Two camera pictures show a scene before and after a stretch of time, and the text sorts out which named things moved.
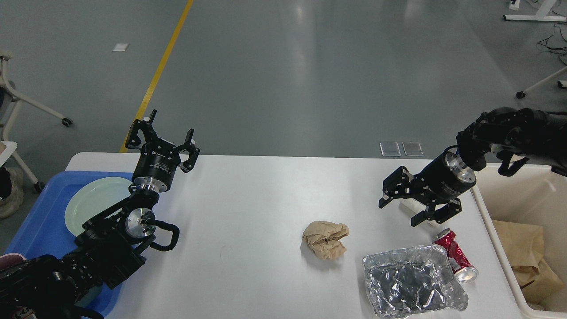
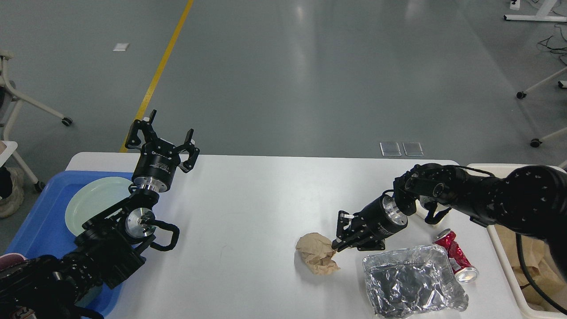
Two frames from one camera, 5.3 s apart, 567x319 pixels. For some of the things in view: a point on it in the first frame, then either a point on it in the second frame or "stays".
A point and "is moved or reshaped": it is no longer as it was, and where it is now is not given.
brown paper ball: [323, 238] is moved or reshaped
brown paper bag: [524, 245] stays
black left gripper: [158, 161] stays
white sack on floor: [10, 205] stays
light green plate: [93, 197] stays
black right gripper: [446, 177] → [377, 219]
